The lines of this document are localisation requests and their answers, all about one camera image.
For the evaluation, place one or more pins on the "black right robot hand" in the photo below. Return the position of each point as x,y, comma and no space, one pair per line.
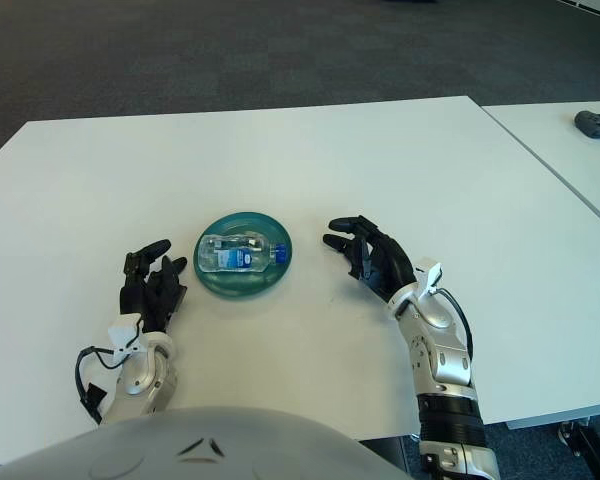
387,265

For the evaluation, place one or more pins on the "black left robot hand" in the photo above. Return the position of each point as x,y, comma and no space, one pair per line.
147,295

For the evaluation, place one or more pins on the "clear bottle with blue cap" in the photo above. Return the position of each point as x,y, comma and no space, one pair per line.
235,257

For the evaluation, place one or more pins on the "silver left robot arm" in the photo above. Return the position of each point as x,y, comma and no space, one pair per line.
140,375

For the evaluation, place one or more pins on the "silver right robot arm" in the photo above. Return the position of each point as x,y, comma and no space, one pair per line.
445,360

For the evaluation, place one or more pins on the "green round plate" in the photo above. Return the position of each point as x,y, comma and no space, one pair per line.
245,287

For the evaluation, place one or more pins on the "grey robot torso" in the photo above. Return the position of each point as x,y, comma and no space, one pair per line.
180,450

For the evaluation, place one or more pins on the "grey handheld controller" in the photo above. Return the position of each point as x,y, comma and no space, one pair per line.
597,125

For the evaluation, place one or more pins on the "black table frame with caster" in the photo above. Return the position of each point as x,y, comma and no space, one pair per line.
587,445

